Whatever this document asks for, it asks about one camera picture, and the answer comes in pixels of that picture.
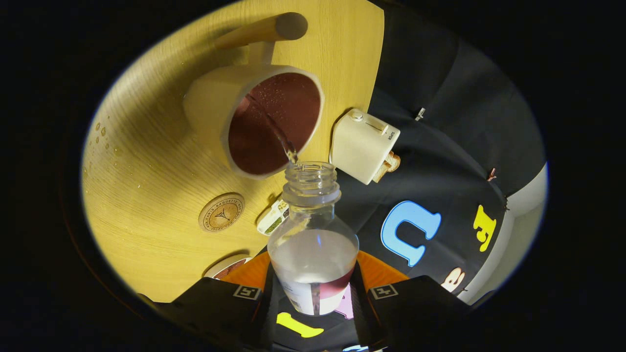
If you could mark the white divided dish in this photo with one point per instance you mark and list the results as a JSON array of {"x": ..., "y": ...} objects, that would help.
[{"x": 274, "y": 220}]

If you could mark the toast slice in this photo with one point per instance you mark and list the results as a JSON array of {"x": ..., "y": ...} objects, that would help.
[
  {"x": 381, "y": 174},
  {"x": 392, "y": 161}
]

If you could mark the cream toaster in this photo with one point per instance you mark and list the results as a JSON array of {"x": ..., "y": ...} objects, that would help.
[{"x": 359, "y": 146}]

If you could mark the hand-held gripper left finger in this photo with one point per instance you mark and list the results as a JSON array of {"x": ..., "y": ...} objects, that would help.
[{"x": 261, "y": 322}]

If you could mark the wooden table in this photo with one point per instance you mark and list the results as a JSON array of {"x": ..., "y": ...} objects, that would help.
[{"x": 146, "y": 161}]

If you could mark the pink clip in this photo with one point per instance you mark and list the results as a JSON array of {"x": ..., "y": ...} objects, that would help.
[{"x": 491, "y": 174}]

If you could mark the silver clip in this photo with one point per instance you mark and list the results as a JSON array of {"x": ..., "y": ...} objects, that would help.
[{"x": 419, "y": 114}]

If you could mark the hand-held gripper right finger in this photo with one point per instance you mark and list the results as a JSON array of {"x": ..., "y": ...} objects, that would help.
[{"x": 369, "y": 322}]

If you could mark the white round plate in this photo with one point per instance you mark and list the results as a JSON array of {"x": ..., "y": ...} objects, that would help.
[{"x": 217, "y": 268}]

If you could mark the round wooden coaster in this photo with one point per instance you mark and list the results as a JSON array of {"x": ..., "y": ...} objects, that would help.
[{"x": 220, "y": 212}]

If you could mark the red meat slice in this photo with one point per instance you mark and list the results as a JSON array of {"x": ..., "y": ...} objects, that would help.
[{"x": 234, "y": 268}]

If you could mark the clear juice bottle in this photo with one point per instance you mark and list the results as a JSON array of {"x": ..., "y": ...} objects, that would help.
[{"x": 313, "y": 254}]

